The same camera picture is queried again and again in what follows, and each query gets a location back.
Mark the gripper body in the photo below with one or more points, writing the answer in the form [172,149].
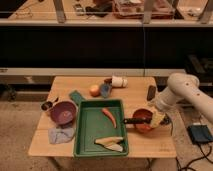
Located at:
[166,121]

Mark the green sponge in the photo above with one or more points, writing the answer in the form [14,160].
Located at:
[76,97]

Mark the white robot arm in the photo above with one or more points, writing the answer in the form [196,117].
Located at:
[184,86]

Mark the black rectangular block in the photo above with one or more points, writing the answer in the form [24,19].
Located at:
[151,92]

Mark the blue small cup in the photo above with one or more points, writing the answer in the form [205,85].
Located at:
[105,90]

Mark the orange fruit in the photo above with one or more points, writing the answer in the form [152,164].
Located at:
[94,90]

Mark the black power box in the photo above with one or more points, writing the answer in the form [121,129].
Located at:
[199,134]

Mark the wooden table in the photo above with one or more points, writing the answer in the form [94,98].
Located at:
[158,143]

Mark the white can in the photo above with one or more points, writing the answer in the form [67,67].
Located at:
[119,82]

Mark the red bowl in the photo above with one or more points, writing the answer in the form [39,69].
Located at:
[146,115]

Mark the green plastic tray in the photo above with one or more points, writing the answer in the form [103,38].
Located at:
[92,124]

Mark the purple bowl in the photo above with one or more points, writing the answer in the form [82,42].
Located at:
[63,112]

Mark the orange carrot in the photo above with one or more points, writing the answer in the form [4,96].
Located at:
[107,113]

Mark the small metal scoop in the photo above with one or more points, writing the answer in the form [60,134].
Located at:
[48,104]

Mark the grey cloth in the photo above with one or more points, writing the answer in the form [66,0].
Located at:
[58,135]

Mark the black handled brush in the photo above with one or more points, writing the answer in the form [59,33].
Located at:
[155,122]

